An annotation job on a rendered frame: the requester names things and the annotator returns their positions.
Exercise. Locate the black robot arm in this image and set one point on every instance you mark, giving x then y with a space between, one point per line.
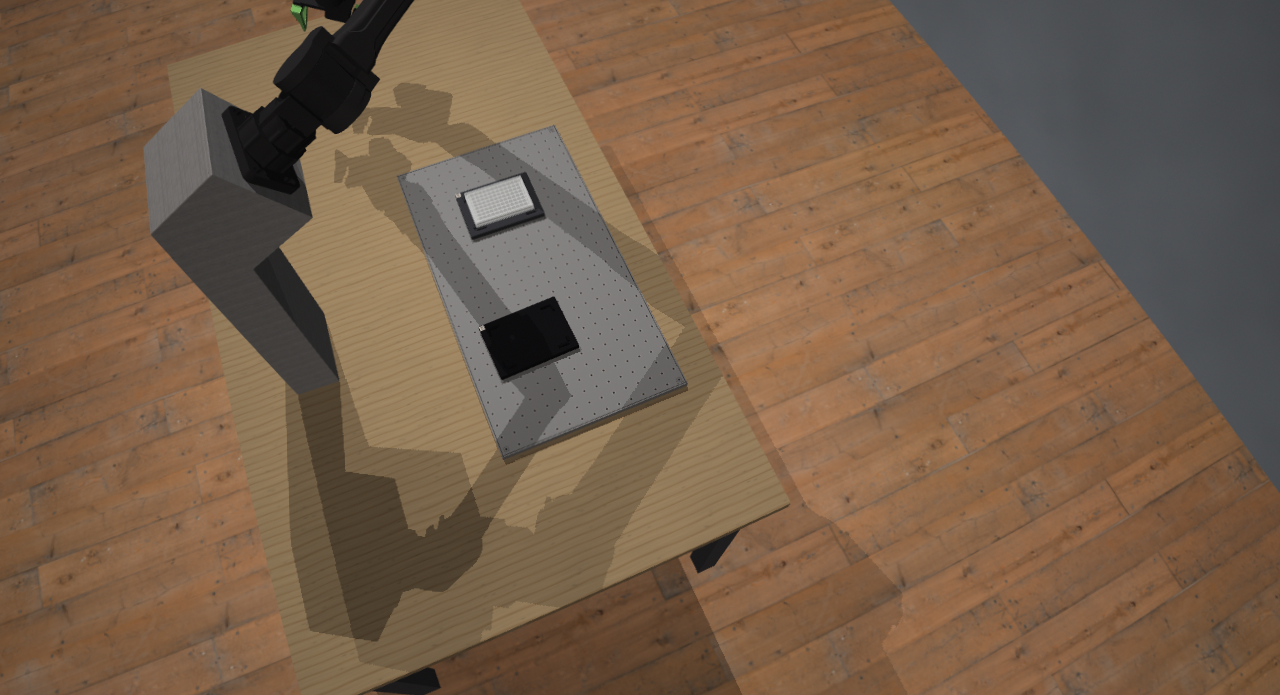
321 85

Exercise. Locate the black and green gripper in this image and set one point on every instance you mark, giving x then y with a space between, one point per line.
336 10

